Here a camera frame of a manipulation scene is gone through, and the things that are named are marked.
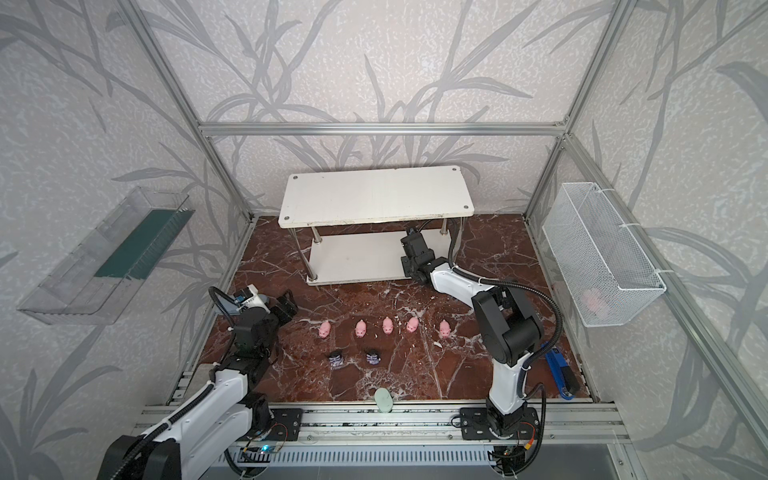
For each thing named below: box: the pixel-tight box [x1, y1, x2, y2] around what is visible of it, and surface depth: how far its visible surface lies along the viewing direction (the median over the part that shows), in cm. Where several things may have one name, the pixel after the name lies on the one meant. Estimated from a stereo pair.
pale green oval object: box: [374, 387, 393, 413], surface depth 77 cm
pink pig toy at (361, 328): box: [355, 319, 367, 338], surface depth 90 cm
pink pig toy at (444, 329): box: [439, 319, 451, 338], surface depth 90 cm
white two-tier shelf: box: [278, 166, 474, 285], surface depth 81 cm
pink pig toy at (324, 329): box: [318, 321, 331, 338], surface depth 90 cm
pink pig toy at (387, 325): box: [382, 316, 394, 335], surface depth 91 cm
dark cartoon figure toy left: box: [328, 350, 345, 369], surface depth 82 cm
